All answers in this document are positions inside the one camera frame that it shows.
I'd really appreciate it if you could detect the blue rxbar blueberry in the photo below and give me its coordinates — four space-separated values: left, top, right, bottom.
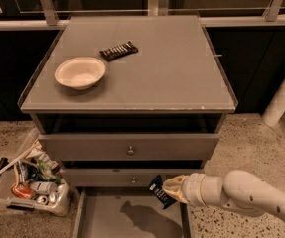
148 175 176 209

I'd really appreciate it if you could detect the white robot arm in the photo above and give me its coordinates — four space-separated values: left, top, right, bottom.
163 170 285 222

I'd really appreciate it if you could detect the grey open bottom drawer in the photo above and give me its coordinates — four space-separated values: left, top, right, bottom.
72 188 195 238

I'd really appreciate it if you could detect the grey drawer cabinet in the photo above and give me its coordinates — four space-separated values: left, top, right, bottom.
17 14 239 238

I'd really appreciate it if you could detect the grey middle drawer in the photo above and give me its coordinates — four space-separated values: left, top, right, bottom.
61 169 204 187

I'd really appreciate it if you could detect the grey top drawer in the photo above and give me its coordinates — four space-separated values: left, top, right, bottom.
39 134 219 161

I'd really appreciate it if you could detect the green snack bag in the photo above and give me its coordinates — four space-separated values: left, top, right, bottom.
37 159 61 184

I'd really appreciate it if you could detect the silver can top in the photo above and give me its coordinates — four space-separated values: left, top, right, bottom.
36 195 48 205

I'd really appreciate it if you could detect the white soda can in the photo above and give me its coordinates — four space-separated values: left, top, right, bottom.
29 181 57 195

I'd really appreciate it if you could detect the clear plastic bin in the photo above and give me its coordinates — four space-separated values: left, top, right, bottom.
0 129 71 216

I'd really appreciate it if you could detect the white stick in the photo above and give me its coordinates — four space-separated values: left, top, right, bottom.
0 145 36 175

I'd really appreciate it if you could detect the dark brown snack bar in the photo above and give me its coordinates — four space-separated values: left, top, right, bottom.
99 41 139 61

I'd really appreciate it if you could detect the white paper bowl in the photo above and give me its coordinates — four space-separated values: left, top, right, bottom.
55 57 106 90

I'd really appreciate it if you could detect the red soda can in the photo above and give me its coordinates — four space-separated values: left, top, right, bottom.
11 184 35 199

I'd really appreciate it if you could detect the white diagonal post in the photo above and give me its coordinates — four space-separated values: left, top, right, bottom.
262 79 285 127

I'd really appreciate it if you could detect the metal window frame rail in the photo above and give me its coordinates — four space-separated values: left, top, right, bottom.
0 0 285 31

